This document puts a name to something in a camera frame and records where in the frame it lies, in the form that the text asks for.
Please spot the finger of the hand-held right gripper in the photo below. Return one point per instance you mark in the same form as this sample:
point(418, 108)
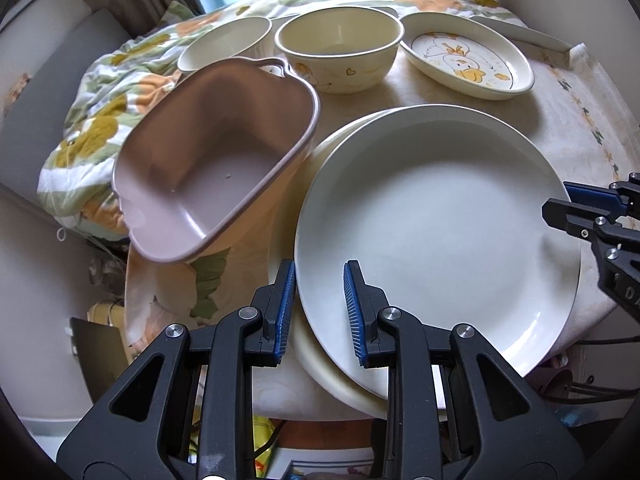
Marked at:
point(595, 195)
point(567, 217)

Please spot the large cream plate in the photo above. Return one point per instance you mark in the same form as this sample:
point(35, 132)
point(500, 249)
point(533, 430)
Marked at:
point(310, 360)

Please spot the grey cushion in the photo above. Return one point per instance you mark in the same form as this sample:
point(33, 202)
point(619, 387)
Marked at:
point(55, 75)

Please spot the oval duck print plate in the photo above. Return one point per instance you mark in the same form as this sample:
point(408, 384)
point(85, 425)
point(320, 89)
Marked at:
point(465, 57)

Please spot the large white plate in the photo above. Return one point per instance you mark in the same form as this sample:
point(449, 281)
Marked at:
point(440, 240)

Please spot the cream bowl with heart print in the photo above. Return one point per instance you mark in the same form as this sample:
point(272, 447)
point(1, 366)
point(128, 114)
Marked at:
point(337, 47)

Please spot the pink plastic basin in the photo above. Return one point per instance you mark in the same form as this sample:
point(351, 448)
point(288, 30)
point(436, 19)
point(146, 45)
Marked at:
point(200, 175)

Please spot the dark flat box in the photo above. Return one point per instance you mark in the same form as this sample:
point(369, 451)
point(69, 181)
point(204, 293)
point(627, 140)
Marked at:
point(97, 360)

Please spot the beige floral tablecloth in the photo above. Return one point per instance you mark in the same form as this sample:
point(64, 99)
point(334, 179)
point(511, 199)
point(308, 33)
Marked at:
point(565, 120)

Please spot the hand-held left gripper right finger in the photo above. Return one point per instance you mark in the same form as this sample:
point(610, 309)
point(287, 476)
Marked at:
point(352, 310)

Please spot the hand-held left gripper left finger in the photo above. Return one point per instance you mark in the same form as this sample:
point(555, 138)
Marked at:
point(285, 305)

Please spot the yellow snack packet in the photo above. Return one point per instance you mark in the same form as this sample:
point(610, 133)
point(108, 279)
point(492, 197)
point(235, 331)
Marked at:
point(265, 435)

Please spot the floral blanket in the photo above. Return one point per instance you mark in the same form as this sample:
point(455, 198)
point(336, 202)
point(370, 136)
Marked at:
point(115, 105)

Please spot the white curved table rim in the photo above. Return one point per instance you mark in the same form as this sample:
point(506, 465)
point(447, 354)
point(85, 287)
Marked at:
point(525, 32)

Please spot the plain cream bowl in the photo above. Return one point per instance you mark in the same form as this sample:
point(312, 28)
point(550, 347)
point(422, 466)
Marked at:
point(225, 42)

